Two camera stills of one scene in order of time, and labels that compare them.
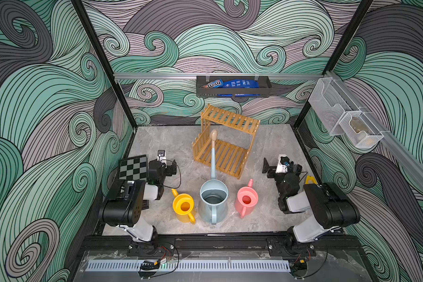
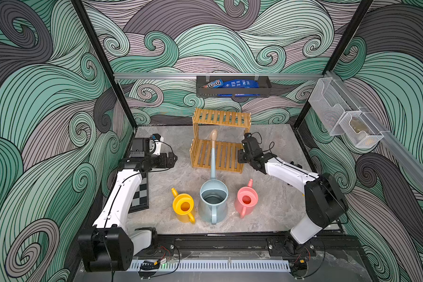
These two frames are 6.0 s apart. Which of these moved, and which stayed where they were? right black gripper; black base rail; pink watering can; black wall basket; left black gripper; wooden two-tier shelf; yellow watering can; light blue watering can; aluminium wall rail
Moved: right black gripper; wooden two-tier shelf; left black gripper
Stayed: yellow watering can; light blue watering can; aluminium wall rail; black base rail; pink watering can; black wall basket
